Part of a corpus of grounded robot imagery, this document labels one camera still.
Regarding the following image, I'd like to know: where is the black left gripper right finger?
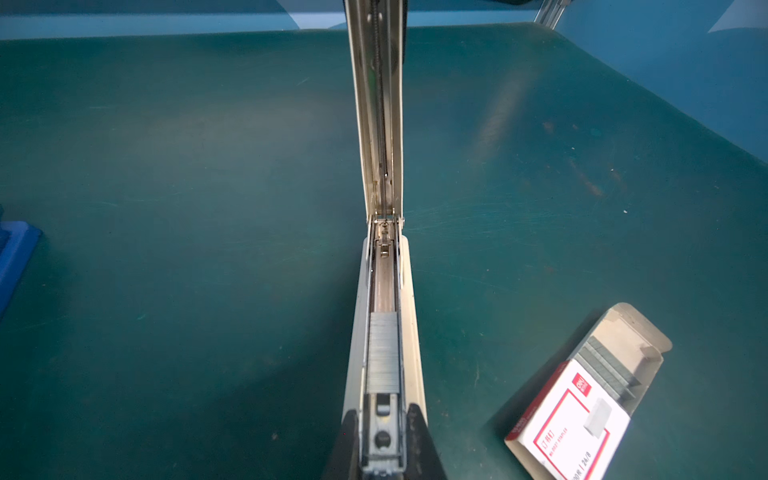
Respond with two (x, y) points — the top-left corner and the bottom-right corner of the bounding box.
(405, 403), (447, 480)

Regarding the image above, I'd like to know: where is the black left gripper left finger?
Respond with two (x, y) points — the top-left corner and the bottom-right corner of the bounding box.
(322, 410), (360, 480)

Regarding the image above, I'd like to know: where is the red white staple box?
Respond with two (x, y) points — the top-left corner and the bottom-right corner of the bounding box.
(505, 302), (673, 480)

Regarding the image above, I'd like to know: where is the beige black stapler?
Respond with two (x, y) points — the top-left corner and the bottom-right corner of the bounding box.
(342, 1), (425, 479)

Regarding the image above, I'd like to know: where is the right aluminium frame post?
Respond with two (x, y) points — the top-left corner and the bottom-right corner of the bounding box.
(534, 0), (572, 30)

